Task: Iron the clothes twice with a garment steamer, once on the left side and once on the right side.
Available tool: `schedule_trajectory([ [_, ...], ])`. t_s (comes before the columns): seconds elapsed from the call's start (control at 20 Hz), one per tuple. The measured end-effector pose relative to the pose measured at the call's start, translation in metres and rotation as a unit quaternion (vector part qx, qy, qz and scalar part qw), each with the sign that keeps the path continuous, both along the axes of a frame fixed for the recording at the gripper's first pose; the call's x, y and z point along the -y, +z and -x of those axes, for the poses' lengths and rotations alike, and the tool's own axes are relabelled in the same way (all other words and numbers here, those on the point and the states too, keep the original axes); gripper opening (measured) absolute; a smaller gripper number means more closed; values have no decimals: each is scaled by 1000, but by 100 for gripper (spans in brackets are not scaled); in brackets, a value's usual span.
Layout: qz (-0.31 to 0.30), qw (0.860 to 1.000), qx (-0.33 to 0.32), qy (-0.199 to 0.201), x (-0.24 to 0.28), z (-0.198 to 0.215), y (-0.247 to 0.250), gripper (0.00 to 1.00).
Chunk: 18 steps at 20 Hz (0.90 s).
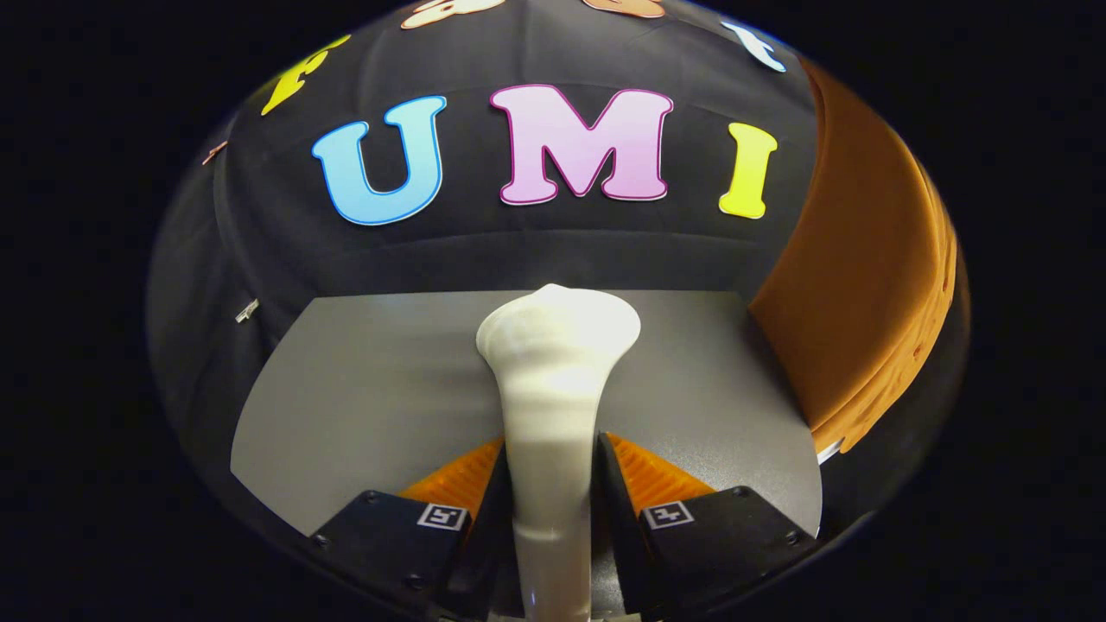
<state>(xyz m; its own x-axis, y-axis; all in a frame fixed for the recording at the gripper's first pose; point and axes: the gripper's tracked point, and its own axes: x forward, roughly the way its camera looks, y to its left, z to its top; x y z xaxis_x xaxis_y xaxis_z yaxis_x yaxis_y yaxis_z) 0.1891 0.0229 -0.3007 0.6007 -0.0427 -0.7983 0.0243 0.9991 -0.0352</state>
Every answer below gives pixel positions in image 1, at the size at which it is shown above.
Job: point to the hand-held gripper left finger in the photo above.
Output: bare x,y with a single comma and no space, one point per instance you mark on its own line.
488,536

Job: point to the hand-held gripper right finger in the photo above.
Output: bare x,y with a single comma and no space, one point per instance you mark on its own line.
615,536

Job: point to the orange button shirt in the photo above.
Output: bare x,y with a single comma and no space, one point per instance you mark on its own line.
855,276

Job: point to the white clip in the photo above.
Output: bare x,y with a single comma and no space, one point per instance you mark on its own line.
246,311

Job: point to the pink clip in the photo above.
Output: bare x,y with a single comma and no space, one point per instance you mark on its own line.
214,152

